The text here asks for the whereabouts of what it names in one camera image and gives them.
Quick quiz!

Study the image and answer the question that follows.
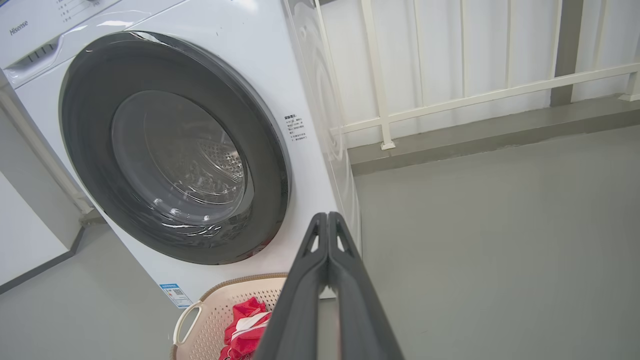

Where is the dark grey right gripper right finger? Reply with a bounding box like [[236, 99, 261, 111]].
[[327, 210, 405, 360]]

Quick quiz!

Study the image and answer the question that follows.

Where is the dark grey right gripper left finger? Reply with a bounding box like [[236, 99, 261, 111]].
[[252, 211, 330, 360]]

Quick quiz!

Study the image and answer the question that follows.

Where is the red garment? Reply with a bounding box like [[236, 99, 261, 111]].
[[218, 297, 272, 360]]

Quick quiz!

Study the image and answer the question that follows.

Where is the dark washing machine door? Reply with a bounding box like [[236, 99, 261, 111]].
[[58, 31, 292, 266]]

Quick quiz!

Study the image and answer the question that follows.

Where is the cream plastic laundry basket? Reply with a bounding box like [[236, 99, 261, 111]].
[[170, 273, 289, 360]]

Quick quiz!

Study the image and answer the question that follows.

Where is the white front-load washing machine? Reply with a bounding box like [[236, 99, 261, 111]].
[[0, 0, 362, 309]]

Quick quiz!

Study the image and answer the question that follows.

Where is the cream metal railing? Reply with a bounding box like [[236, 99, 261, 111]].
[[312, 0, 640, 151]]

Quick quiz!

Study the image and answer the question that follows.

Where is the white wall pipe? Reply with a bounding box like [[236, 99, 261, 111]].
[[0, 86, 106, 224]]

